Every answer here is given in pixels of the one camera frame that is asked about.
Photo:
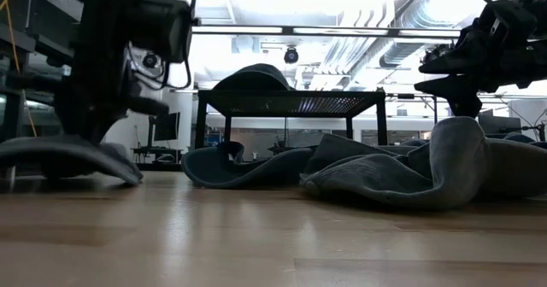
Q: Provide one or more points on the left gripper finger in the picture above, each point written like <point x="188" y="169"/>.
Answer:
<point x="111" y="124"/>
<point x="79" y="118"/>

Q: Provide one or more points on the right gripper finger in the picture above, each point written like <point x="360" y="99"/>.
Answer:
<point x="463" y="92"/>
<point x="448" y="61"/>

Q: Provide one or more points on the grey baseball cap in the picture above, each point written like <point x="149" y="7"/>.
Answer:
<point x="64" y="154"/>
<point x="457" y="163"/>
<point x="342" y="150"/>

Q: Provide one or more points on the dark blue baseball cap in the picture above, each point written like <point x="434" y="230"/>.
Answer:
<point x="278" y="167"/>
<point x="252" y="80"/>

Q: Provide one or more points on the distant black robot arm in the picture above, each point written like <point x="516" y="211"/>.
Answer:
<point x="280" y="147"/>

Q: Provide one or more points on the black computer monitor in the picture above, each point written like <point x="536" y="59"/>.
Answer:
<point x="500" y="124"/>
<point x="167" y="127"/>

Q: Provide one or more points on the dark office desk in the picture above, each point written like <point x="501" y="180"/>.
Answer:
<point x="158" y="150"/>

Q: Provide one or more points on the black ceiling spotlight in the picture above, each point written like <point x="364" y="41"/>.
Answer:
<point x="291" y="56"/>
<point x="150" y="60"/>

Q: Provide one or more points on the black framed glass partition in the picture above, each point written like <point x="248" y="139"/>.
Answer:
<point x="30" y="43"/>

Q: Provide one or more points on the long ceiling light strip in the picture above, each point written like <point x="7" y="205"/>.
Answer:
<point x="320" y="31"/>

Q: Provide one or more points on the black metal mesh rack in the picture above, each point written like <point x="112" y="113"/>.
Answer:
<point x="290" y="103"/>

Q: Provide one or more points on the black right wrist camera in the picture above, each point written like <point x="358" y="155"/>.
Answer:
<point x="513" y="20"/>

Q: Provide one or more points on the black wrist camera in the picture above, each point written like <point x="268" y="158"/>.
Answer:
<point x="162" y="26"/>
<point x="513" y="20"/>

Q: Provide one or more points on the silver ventilation duct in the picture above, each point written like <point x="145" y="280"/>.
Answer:
<point x="397" y="54"/>

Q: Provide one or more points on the black workstation frame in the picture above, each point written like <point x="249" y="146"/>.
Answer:
<point x="406" y="95"/>

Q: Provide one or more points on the black aluminium table frame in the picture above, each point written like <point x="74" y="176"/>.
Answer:
<point x="158" y="167"/>

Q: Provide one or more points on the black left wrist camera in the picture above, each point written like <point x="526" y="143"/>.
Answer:
<point x="162" y="26"/>

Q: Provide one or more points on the small grey cylinder post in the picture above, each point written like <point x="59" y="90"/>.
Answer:
<point x="10" y="178"/>

